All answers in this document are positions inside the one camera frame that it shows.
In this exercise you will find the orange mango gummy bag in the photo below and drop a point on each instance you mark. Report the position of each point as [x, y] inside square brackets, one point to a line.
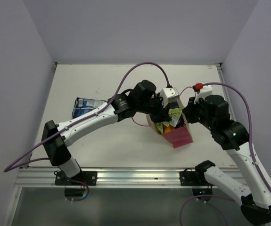
[167, 129]

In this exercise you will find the purple Fox's candy bag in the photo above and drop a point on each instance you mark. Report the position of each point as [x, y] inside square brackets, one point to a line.
[182, 122]

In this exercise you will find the aluminium front mounting rail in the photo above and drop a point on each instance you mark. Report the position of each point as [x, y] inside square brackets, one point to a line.
[42, 177]

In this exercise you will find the green Himalaya candy packet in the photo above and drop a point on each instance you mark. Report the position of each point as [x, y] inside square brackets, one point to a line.
[175, 112]

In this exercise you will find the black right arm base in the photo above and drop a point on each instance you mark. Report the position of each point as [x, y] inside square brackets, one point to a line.
[190, 177]

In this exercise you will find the cream pink paper cake bag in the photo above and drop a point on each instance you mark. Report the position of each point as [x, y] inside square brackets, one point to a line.
[176, 138]

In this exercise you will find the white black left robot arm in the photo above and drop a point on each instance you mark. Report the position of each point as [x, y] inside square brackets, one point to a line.
[56, 138]

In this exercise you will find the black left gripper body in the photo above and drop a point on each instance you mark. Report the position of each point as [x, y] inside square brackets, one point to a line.
[153, 106]

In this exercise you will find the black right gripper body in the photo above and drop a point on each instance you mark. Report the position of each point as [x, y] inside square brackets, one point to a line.
[196, 113]

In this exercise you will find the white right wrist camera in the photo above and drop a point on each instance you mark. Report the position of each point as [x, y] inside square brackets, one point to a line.
[202, 91]

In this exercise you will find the large blue chips bag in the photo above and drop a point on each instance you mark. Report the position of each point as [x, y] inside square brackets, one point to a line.
[84, 105]

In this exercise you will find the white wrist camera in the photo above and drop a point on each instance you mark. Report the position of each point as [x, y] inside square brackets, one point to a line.
[202, 91]
[168, 95]

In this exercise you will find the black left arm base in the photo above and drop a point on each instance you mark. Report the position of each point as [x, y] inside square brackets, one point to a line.
[87, 177]

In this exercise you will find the aluminium table edge rail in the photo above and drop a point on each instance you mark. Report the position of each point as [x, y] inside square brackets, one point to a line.
[225, 90]

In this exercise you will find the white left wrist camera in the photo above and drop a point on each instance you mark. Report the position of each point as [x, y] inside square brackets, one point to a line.
[168, 95]

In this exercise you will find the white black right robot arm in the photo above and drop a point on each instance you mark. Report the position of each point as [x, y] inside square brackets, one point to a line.
[254, 198]

